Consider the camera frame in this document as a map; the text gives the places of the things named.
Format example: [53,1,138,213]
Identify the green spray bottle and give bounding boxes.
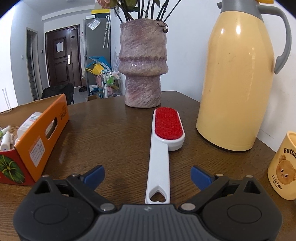
[0,125,11,140]

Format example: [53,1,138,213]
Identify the metal rolling cart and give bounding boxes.
[100,70,121,98]

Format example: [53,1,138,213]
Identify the pink textured vase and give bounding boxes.
[119,19,168,108]

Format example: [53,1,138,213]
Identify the white plastic bottle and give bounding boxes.
[17,112,42,138]

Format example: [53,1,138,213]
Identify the pink bucket with dustpans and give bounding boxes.
[85,56,111,76]

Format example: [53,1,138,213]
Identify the grey refrigerator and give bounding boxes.
[83,13,111,93]

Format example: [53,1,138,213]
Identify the red white lint brush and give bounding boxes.
[145,107,185,205]

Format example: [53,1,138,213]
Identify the dark brown door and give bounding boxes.
[45,25,82,87]

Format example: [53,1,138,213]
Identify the dried pink roses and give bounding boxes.
[96,0,181,23]

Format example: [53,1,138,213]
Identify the yellow bear mug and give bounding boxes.
[267,131,296,200]

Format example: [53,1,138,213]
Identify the small cardboard box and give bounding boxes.
[87,94,100,101]

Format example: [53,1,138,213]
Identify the yellow thermos jug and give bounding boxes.
[196,1,292,152]

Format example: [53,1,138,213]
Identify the orange red cardboard box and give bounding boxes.
[1,94,69,186]

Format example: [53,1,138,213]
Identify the white mop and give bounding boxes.
[2,87,11,109]

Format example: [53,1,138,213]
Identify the black folding chair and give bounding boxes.
[41,83,74,105]

